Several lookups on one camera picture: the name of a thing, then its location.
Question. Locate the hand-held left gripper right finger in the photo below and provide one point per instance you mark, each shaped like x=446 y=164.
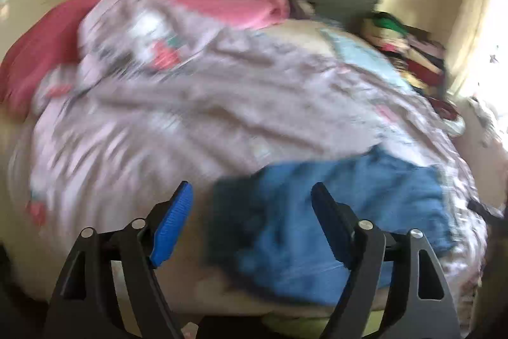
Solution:
x=332 y=220

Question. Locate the pile of colourful clothes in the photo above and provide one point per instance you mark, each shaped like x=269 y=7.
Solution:
x=408 y=49

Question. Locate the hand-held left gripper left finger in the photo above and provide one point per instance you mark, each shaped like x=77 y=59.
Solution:
x=171 y=224

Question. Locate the light blue cloth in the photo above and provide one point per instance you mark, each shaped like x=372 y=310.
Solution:
x=365 y=55

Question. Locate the blue denim pants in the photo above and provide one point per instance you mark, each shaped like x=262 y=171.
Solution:
x=313 y=220

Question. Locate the pink blanket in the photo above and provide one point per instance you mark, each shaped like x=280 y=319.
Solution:
x=59 y=41

